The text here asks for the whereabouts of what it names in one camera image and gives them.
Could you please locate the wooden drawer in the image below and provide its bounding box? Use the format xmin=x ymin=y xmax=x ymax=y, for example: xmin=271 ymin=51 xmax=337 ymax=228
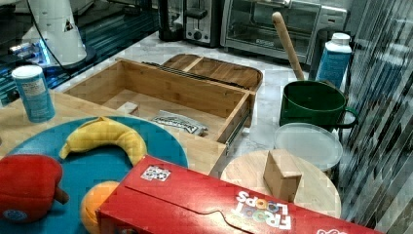
xmin=65 ymin=58 xmax=257 ymax=144

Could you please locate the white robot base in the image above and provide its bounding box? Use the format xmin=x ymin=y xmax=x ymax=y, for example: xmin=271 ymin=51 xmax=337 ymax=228
xmin=22 ymin=0 xmax=96 ymax=69

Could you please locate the small wooden block in drawer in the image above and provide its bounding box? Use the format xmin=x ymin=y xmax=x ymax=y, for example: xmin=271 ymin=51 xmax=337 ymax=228
xmin=118 ymin=101 xmax=139 ymax=116

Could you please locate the white food packet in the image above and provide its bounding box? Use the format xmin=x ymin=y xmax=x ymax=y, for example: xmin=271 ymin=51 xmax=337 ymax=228
xmin=151 ymin=110 xmax=208 ymax=136

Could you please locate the wooden serving tray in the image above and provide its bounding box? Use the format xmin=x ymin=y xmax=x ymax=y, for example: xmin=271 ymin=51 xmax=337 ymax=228
xmin=163 ymin=54 xmax=263 ymax=92

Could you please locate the red Froot Loops box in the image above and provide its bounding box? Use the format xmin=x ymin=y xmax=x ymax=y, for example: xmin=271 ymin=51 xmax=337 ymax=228
xmin=96 ymin=156 xmax=383 ymax=234

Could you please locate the wooden wedge block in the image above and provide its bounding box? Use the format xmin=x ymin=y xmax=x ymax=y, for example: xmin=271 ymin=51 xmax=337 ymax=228
xmin=263 ymin=149 xmax=302 ymax=202

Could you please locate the silver black toaster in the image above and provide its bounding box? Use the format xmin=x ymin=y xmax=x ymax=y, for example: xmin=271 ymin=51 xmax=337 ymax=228
xmin=184 ymin=0 xmax=225 ymax=48

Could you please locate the silver toaster oven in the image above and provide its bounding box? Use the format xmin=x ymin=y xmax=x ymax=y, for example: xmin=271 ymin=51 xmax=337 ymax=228
xmin=220 ymin=0 xmax=350 ymax=64

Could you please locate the yellow plush banana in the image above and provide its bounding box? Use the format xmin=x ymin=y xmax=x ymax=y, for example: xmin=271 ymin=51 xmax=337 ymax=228
xmin=59 ymin=117 xmax=147 ymax=166

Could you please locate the black coffee maker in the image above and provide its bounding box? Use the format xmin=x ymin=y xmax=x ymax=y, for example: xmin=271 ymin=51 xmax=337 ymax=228
xmin=158 ymin=0 xmax=183 ymax=42

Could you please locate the round wooden board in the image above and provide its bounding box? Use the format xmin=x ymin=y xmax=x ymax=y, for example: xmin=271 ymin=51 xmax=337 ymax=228
xmin=220 ymin=149 xmax=341 ymax=218

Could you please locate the blue round plate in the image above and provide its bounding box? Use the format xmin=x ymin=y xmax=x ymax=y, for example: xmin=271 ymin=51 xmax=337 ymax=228
xmin=0 ymin=117 xmax=188 ymax=234

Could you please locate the blue white-capped bottle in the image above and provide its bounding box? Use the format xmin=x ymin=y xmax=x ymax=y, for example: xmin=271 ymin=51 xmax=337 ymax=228
xmin=316 ymin=32 xmax=352 ymax=89

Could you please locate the orange plush fruit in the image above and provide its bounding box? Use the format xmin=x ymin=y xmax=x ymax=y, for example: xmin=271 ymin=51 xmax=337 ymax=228
xmin=80 ymin=180 xmax=119 ymax=234

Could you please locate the blue white-capped canister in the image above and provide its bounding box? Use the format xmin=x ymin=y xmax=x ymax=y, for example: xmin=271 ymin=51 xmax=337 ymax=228
xmin=12 ymin=65 xmax=56 ymax=123

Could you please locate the red plush apple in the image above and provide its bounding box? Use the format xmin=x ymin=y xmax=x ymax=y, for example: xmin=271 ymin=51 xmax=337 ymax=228
xmin=0 ymin=154 xmax=69 ymax=223

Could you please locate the green pot with handle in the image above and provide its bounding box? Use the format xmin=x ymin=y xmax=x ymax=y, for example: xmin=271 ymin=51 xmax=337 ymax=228
xmin=279 ymin=81 xmax=358 ymax=132

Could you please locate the wooden rolling pin handle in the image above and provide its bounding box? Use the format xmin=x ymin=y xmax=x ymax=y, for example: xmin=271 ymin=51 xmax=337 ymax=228
xmin=272 ymin=12 xmax=304 ymax=80

